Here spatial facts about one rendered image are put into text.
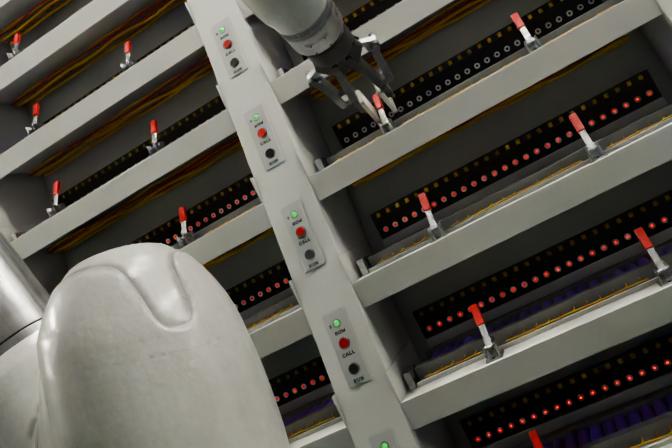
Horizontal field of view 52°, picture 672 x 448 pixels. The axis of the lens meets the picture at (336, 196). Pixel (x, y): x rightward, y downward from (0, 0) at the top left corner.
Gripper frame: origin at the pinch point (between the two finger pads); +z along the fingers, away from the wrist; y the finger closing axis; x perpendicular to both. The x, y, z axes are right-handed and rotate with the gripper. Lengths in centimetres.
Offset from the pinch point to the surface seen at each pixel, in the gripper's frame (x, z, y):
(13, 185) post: 31, -2, -86
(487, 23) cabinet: 14.9, 13.7, 22.8
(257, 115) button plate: 6.9, -5.3, -20.2
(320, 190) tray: -10.5, 0.5, -14.9
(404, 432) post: -51, 10, -17
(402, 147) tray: -10.7, 0.6, 1.0
